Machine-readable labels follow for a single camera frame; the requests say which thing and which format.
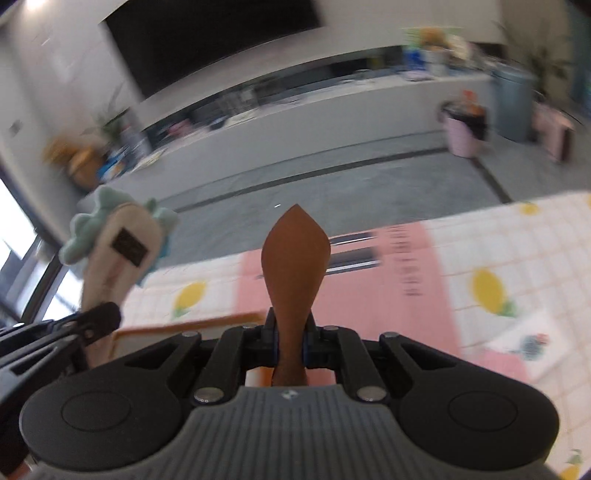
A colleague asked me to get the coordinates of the white marble television console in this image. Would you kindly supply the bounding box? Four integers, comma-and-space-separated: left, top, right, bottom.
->
99, 69, 495, 195

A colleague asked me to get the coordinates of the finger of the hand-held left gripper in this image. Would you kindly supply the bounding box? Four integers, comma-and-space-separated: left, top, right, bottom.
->
0, 302, 122, 374

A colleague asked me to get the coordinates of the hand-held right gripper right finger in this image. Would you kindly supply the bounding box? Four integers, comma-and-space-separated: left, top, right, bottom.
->
302, 309, 458, 403

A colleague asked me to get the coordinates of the pink space heater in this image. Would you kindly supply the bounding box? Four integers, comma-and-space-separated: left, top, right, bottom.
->
533, 102, 575, 163

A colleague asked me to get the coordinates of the grey trash can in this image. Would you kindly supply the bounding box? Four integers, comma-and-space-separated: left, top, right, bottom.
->
489, 65, 539, 143

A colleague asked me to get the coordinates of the photo calendar with teddy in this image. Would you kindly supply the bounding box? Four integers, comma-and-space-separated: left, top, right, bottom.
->
402, 25, 467, 52

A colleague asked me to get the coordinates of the blue plastic bag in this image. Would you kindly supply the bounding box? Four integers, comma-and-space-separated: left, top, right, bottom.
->
99, 157, 126, 182

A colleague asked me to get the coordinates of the beige plush carrot toy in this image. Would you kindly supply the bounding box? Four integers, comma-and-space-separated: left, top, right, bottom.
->
58, 185, 180, 370

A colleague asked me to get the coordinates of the orange box with white inside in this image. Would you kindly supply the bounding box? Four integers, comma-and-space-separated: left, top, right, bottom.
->
108, 313, 278, 387

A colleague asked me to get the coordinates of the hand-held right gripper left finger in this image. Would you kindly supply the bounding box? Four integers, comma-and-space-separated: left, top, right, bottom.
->
124, 308, 278, 407

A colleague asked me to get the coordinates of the brown wooden spatula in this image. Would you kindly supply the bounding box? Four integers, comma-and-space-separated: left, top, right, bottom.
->
261, 204, 332, 387

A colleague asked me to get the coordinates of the black wall television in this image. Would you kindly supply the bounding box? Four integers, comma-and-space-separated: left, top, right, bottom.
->
102, 0, 321, 100

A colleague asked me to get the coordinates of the pineapple print checked cloth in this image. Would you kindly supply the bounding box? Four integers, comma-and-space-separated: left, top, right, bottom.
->
111, 191, 591, 480

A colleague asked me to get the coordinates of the pink flat board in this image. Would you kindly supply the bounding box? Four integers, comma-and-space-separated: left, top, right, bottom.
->
235, 222, 532, 384

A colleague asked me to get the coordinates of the potted palm plant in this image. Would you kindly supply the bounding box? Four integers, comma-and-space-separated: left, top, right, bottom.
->
496, 18, 570, 93

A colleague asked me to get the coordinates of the golden vase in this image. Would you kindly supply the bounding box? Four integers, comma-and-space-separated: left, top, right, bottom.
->
67, 148, 107, 191

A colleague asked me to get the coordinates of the dried flower bunch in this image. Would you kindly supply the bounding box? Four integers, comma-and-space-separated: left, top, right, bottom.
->
44, 138, 79, 163

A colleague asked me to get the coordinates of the pink trash bin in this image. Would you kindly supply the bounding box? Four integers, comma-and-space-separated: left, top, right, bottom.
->
438, 99, 490, 158

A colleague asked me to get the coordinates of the white printed card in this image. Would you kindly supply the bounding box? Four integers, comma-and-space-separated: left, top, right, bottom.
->
489, 309, 565, 376

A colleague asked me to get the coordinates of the green leafy plant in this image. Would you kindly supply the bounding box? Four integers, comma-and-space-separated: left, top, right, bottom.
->
92, 88, 139, 141

